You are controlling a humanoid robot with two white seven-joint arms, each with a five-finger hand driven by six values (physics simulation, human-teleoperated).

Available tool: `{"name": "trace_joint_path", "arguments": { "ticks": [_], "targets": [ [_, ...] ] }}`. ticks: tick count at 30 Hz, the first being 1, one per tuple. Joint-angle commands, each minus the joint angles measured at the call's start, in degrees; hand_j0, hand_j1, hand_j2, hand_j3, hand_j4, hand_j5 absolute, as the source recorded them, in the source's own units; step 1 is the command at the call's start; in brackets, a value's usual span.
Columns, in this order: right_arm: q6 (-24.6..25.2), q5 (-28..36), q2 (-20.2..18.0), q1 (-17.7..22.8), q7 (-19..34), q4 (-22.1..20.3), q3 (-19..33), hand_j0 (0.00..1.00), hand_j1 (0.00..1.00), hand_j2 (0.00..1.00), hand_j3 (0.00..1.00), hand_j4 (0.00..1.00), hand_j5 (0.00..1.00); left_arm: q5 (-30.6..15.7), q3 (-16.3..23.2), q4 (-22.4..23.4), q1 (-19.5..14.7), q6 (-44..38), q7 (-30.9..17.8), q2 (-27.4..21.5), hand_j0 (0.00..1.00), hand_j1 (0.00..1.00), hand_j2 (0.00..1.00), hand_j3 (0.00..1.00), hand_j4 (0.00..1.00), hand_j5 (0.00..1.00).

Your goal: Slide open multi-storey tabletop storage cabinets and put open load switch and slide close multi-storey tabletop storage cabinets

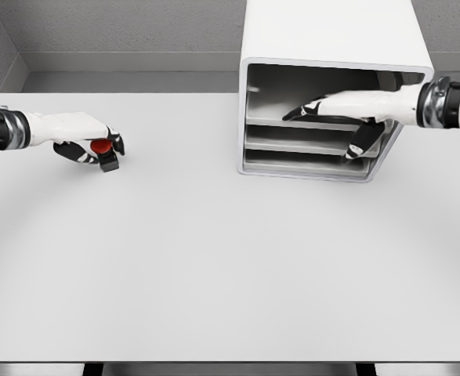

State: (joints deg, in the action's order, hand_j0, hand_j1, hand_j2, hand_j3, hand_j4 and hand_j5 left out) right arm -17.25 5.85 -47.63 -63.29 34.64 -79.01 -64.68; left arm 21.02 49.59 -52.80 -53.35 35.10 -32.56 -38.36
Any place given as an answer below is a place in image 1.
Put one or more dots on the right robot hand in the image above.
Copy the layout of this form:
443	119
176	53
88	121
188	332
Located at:
355	105

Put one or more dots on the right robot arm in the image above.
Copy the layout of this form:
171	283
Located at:
445	102

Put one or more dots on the black switch with red knob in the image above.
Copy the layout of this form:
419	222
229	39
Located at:
105	152

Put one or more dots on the white tabletop storage cabinet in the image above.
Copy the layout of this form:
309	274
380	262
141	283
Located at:
331	78

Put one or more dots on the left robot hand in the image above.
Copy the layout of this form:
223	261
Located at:
77	127

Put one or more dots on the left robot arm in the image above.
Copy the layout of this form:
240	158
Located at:
8	131

